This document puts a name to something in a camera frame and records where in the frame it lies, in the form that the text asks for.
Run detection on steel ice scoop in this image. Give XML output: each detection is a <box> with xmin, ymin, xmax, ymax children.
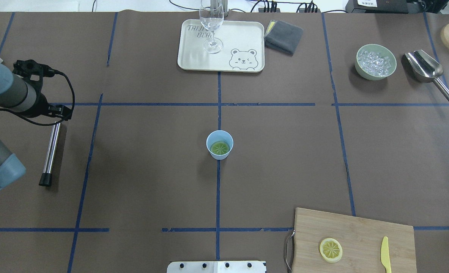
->
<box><xmin>404</xmin><ymin>50</ymin><xmax>449</xmax><ymax>102</ymax></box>

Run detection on yellow lemon slice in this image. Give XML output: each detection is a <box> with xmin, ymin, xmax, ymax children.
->
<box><xmin>210</xmin><ymin>141</ymin><xmax>231</xmax><ymax>156</ymax></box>
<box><xmin>318</xmin><ymin>237</ymin><xmax>343</xmax><ymax>263</ymax></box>

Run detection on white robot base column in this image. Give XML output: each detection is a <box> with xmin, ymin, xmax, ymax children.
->
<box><xmin>167</xmin><ymin>260</ymin><xmax>267</xmax><ymax>273</ymax></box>

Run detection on yellow plastic knife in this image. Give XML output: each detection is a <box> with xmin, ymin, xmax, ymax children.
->
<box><xmin>380</xmin><ymin>236</ymin><xmax>392</xmax><ymax>273</ymax></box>

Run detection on grey folded cloth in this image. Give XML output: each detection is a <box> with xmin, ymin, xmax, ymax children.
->
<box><xmin>264</xmin><ymin>20</ymin><xmax>304</xmax><ymax>55</ymax></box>

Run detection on cream bear serving tray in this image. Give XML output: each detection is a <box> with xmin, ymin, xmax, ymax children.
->
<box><xmin>177</xmin><ymin>19</ymin><xmax>265</xmax><ymax>73</ymax></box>

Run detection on green bowl of ice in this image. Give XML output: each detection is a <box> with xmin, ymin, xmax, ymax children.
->
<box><xmin>354</xmin><ymin>44</ymin><xmax>397</xmax><ymax>80</ymax></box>

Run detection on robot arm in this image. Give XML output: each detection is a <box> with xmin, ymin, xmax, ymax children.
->
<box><xmin>0</xmin><ymin>60</ymin><xmax>76</xmax><ymax>191</ymax></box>

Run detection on clear wine glass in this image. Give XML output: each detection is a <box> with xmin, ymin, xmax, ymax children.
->
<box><xmin>199</xmin><ymin>0</ymin><xmax>224</xmax><ymax>54</ymax></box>

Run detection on light blue paper cup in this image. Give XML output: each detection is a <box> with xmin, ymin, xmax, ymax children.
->
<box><xmin>206</xmin><ymin>130</ymin><xmax>234</xmax><ymax>160</ymax></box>

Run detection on wooden cutting board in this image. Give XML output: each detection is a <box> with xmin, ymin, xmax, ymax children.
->
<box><xmin>291</xmin><ymin>208</ymin><xmax>417</xmax><ymax>273</ymax></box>

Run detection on steel muddler black tip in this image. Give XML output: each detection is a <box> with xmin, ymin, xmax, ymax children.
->
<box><xmin>38</xmin><ymin>123</ymin><xmax>61</xmax><ymax>187</ymax></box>

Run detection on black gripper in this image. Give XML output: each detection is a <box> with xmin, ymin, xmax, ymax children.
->
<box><xmin>21</xmin><ymin>78</ymin><xmax>73</xmax><ymax>121</ymax></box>

